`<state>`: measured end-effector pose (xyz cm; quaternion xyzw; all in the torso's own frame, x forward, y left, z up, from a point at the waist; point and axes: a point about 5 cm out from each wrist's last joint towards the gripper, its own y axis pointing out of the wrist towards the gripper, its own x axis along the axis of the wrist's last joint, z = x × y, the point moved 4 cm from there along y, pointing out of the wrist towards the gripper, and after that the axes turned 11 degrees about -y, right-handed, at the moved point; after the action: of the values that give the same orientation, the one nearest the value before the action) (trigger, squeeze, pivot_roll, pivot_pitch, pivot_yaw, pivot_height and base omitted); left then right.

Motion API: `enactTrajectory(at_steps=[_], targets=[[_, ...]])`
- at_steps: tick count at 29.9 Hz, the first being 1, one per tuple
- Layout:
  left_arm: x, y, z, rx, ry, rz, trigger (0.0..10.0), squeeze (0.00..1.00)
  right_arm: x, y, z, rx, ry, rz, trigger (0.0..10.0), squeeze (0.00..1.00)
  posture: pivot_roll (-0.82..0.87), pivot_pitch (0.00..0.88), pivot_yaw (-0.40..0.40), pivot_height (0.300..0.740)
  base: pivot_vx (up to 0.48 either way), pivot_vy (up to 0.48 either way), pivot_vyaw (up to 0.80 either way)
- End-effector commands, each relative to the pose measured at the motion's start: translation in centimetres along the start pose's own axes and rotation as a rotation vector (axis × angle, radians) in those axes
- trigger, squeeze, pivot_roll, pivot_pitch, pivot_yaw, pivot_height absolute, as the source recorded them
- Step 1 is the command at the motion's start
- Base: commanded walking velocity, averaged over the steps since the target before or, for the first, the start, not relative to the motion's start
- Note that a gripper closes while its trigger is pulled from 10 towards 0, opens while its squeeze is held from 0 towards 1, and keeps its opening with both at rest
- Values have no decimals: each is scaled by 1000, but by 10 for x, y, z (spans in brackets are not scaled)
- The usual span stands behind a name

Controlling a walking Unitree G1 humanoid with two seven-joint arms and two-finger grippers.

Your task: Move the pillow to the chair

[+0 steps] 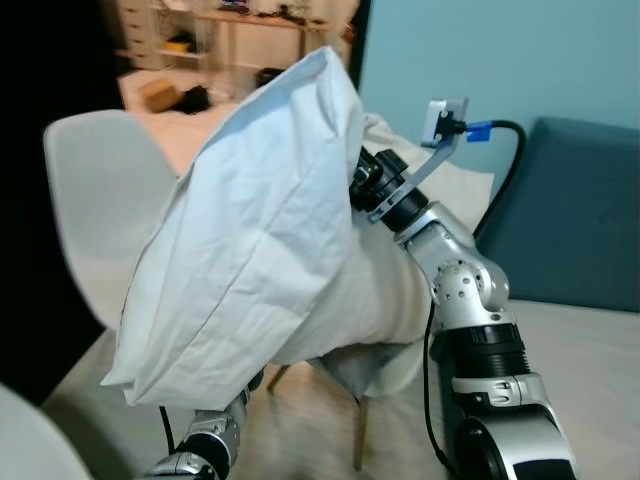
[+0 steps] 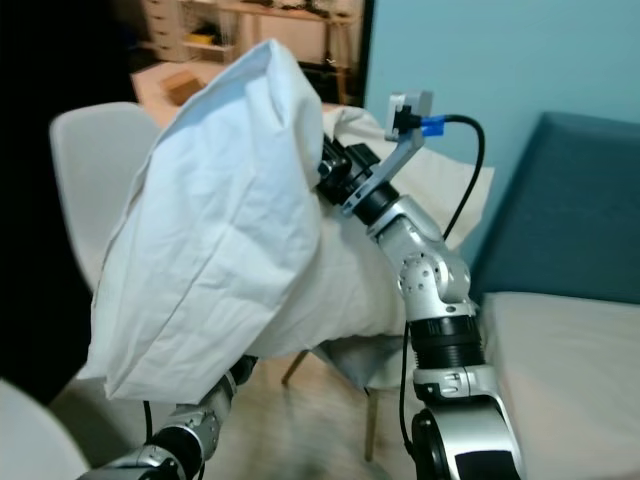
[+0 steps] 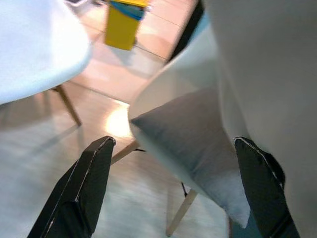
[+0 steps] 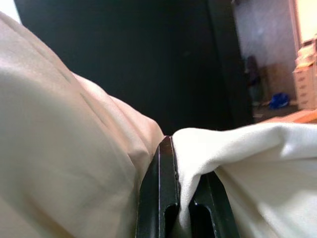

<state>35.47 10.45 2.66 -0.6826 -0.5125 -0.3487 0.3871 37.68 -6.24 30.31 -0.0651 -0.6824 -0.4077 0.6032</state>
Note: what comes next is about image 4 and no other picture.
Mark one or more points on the blue plastic bag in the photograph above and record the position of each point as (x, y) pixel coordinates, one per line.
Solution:
(279, 100)

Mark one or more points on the white drawer unit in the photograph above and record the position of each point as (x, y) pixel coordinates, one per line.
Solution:
(305, 79)

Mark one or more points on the large black cabinet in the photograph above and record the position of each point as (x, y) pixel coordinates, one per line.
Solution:
(138, 62)

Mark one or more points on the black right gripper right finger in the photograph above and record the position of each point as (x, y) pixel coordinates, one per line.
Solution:
(210, 210)

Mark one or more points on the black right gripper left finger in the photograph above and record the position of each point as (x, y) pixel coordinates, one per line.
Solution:
(164, 188)

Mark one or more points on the orange wooden table edge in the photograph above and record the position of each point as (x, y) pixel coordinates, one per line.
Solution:
(302, 116)

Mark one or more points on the brown cardboard box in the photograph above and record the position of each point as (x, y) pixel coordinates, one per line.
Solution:
(276, 77)

